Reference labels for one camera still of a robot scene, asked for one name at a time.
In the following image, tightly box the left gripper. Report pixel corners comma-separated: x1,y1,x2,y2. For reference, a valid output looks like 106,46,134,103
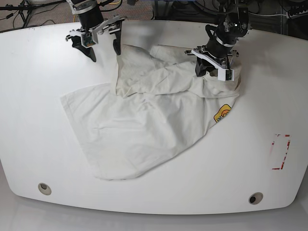
184,36,242,90

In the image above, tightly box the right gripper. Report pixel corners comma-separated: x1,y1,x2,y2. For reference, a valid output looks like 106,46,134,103
65,8,125,62

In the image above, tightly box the white printed T-shirt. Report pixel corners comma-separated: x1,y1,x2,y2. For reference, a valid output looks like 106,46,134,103
61,45,240,180

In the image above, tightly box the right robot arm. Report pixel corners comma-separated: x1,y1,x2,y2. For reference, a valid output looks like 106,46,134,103
65,0,125,62

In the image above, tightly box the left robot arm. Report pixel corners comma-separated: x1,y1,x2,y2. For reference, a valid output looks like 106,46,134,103
184,0,251,91

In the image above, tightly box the black tripod stand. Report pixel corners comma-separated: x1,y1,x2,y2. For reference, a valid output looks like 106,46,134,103
0,0,65,29

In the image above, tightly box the white power strip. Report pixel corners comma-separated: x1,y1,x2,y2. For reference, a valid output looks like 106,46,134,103
287,0,308,19

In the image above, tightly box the red tape rectangle marking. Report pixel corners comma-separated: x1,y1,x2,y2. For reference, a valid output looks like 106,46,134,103
269,134,291,170

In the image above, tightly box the wrist camera board left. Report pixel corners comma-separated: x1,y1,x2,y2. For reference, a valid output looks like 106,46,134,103
218,68,235,81

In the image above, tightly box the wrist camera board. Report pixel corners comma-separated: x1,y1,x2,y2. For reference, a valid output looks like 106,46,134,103
81,32,96,48
218,68,235,81

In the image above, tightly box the wrist camera board right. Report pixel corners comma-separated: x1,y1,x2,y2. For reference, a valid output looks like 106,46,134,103
81,32,96,48

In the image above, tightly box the white cable on floor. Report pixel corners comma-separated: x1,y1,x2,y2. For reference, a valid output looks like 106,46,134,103
250,11,288,18

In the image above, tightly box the right table cable grommet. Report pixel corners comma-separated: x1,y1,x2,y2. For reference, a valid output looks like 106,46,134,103
248,192,263,205

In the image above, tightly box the table cable grommet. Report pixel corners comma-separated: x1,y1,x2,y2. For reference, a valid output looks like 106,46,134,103
38,183,51,195
248,192,263,205

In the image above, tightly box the left table cable grommet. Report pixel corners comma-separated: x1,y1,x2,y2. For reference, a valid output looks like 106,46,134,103
38,183,51,195

